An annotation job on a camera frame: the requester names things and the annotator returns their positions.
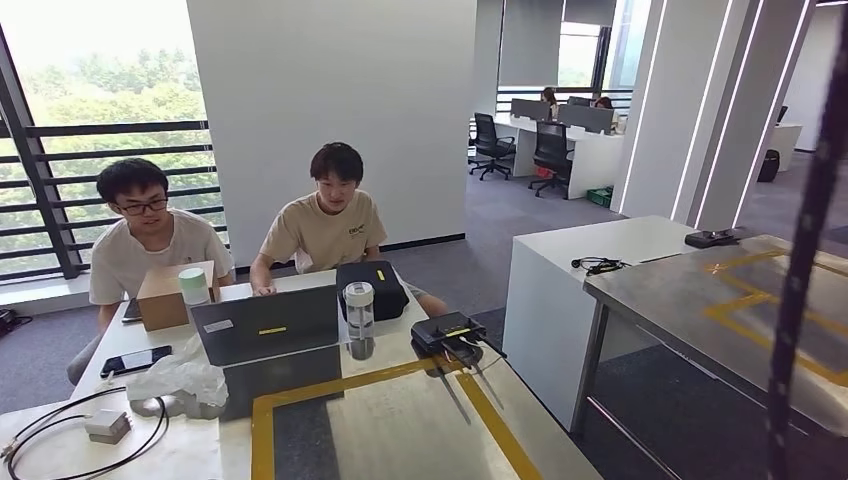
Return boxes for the grey laptop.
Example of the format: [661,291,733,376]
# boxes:
[190,284,344,369]

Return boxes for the white power adapter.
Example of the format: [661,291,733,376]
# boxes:
[84,408,132,445]

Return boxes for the black window railing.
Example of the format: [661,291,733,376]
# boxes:
[0,23,230,283]

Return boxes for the black handheld controller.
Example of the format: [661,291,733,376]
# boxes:
[684,229,741,250]

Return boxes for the pale green tumbler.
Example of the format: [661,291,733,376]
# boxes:
[177,266,212,307]

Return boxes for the white office desk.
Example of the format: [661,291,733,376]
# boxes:
[768,122,804,154]
[493,112,625,200]

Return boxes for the black office chair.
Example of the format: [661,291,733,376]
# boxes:
[528,121,574,200]
[468,112,517,181]

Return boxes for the black headset cable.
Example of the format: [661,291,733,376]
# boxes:
[570,256,632,277]

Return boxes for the brown cardboard box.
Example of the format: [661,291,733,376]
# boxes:
[137,260,221,333]

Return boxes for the clear water bottle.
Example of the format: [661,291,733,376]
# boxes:
[343,281,377,346]

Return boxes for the steel table with yellow tape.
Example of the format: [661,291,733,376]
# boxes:
[218,324,605,480]
[569,235,848,480]

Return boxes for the black router with antennas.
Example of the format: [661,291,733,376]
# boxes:
[410,311,508,425]

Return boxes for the black braided rope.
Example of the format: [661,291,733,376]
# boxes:
[765,0,848,480]

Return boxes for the crumpled clear plastic bag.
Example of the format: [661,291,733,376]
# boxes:
[125,334,230,420]

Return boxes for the white table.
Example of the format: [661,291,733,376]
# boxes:
[502,215,697,432]

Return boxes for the black backpack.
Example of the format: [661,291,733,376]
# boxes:
[757,149,781,183]

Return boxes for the black zip case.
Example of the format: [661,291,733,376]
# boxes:
[335,260,411,324]

